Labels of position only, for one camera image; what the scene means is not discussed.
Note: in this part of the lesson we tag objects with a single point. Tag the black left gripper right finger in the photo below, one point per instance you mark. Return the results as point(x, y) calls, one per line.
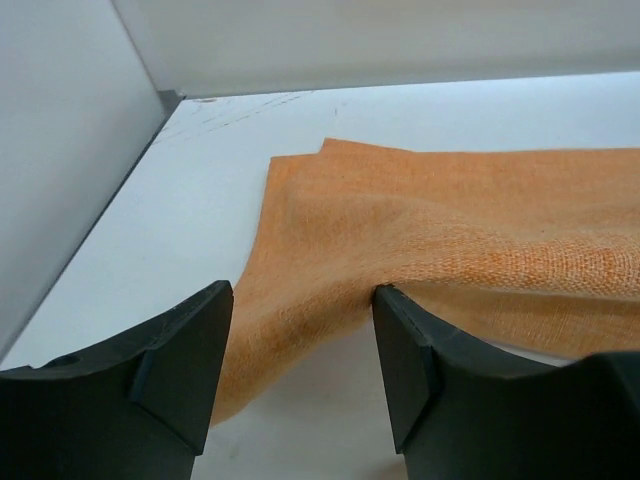
point(461, 408)

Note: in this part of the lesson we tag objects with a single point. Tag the orange cloth placemat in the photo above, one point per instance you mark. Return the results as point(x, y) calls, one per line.
point(535, 249)

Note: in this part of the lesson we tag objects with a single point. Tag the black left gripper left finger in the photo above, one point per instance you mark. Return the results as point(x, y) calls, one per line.
point(134, 406)

